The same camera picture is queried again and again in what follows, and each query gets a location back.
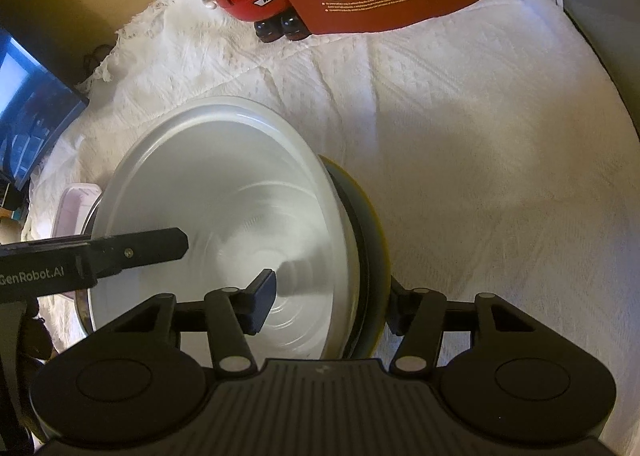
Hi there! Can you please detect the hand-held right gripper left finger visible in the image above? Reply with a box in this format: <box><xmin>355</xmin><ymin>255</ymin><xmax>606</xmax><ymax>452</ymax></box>
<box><xmin>116</xmin><ymin>268</ymin><xmax>277</xmax><ymax>378</ymax></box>

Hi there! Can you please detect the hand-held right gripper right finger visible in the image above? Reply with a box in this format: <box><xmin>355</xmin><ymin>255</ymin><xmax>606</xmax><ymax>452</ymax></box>
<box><xmin>387</xmin><ymin>275</ymin><xmax>527</xmax><ymax>377</ymax></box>

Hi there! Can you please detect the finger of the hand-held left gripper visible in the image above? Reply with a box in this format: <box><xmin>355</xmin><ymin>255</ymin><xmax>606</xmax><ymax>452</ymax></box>
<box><xmin>82</xmin><ymin>228</ymin><xmax>190</xmax><ymax>281</ymax></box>

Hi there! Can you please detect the white bowl with black rim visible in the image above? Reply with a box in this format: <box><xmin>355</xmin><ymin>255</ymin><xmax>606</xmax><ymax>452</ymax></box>
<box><xmin>74</xmin><ymin>156</ymin><xmax>379</xmax><ymax>363</ymax></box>

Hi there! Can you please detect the large plain white bowl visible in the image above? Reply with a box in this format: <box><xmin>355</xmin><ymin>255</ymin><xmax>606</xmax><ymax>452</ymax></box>
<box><xmin>91</xmin><ymin>94</ymin><xmax>352</xmax><ymax>363</ymax></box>

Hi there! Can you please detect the pale pink plastic container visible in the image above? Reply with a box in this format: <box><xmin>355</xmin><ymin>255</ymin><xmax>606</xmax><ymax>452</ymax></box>
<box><xmin>59</xmin><ymin>182</ymin><xmax>104</xmax><ymax>240</ymax></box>

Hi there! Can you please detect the white textured cloth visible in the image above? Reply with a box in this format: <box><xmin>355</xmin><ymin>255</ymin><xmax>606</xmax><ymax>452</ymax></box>
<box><xmin>25</xmin><ymin>0</ymin><xmax>640</xmax><ymax>456</ymax></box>

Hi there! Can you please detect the blue lit screen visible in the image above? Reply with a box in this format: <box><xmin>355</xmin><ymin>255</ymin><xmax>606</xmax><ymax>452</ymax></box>
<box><xmin>0</xmin><ymin>26</ymin><xmax>90</xmax><ymax>193</ymax></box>

